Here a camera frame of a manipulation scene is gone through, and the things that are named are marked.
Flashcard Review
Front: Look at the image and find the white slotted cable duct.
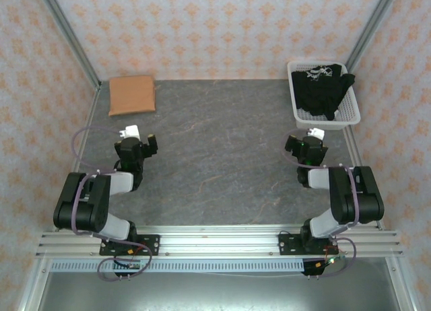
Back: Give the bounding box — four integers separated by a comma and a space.
50, 259, 306, 273

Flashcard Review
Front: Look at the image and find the aluminium mounting beam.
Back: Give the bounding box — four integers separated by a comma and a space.
36, 225, 403, 258

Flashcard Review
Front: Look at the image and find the orange t-shirt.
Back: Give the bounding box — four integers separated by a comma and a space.
108, 75, 156, 117

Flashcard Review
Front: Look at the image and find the black t-shirt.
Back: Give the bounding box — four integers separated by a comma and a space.
291, 64, 357, 121

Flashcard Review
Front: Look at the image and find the grey metal panel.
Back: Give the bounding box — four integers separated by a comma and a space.
36, 272, 401, 311

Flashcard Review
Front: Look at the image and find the aluminium frame leg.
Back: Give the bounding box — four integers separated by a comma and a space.
16, 256, 51, 311
385, 256, 418, 311

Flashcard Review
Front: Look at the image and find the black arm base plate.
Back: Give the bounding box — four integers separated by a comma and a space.
99, 234, 161, 257
278, 232, 339, 256

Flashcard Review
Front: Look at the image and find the aluminium frame post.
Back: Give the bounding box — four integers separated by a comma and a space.
35, 0, 102, 87
345, 0, 402, 70

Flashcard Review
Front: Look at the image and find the aluminium side rail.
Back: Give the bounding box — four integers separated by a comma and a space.
343, 127, 385, 231
52, 83, 102, 232

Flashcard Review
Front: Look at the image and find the white plastic basket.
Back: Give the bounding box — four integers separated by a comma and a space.
286, 59, 362, 130

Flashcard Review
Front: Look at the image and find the small circuit board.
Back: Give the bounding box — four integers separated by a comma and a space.
114, 259, 142, 271
312, 255, 346, 269

